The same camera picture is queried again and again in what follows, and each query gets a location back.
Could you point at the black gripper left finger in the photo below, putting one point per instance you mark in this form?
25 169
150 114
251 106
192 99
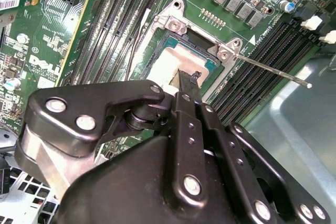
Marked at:
78 98

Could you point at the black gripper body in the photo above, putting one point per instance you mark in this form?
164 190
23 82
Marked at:
118 195

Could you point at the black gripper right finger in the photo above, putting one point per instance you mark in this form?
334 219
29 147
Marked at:
225 150

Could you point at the silver CPU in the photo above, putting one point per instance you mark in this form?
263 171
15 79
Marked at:
183 56

